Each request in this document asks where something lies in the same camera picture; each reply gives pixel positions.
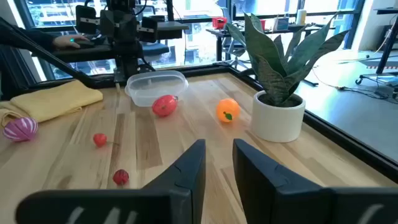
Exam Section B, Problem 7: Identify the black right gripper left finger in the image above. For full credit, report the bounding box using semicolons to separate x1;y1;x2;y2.
15;139;206;224

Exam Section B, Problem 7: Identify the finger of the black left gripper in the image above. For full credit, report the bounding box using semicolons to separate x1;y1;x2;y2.
121;14;159;44
75;5;121;41

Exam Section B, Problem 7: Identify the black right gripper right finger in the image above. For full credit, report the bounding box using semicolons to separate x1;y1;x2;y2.
232;138;398;224

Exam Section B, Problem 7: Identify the small dark red toy berry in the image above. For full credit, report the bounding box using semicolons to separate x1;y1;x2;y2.
112;169;130;187

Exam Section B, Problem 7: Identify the clear plastic tupperware container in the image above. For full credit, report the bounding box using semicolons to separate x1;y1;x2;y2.
124;70;189;108

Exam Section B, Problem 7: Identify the large red toy fruit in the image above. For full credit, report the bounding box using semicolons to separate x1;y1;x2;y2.
151;94;179;118

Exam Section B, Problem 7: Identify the red toy cherry tomato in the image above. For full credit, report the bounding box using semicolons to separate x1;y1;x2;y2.
92;133;120;148

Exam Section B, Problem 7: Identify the orange toy fruit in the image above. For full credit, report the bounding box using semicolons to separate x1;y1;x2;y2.
216;98;241;123

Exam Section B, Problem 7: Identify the purple striped toy onion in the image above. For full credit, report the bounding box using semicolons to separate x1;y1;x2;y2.
2;116;39;143

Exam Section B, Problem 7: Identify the person's forearm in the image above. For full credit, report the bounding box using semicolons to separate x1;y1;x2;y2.
0;24;57;53

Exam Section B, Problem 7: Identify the blue office chair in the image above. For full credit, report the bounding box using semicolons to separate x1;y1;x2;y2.
141;42;170;63

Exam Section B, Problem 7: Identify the black desk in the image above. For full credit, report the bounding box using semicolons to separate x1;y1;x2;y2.
51;21;190;63

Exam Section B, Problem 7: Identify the person's hand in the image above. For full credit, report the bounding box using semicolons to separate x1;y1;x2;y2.
52;34;91;50

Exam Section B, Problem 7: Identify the snake plant in white pot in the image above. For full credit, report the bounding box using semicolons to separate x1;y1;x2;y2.
224;12;351;144

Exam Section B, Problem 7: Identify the red box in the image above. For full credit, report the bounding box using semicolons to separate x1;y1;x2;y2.
211;17;228;30

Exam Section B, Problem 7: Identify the black background table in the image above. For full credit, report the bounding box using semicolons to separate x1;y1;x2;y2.
205;24;326;62

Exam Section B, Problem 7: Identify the yellow folded cloth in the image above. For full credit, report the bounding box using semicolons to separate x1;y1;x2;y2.
0;80;104;128

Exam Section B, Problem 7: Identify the blue white box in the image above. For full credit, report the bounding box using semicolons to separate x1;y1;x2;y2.
272;17;290;32

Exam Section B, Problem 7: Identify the white cylinder container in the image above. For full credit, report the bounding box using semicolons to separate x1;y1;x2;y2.
295;9;307;26

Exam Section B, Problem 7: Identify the black wheeled stand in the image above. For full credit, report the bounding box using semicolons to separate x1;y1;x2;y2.
355;7;398;86

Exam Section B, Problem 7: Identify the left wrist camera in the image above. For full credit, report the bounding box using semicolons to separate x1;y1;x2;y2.
107;0;137;13

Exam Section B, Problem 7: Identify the black aluminium table frame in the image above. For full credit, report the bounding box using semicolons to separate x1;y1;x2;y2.
0;17;398;184

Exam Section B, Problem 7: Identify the black floor cable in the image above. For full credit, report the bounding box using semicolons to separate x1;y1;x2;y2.
312;67;398;101

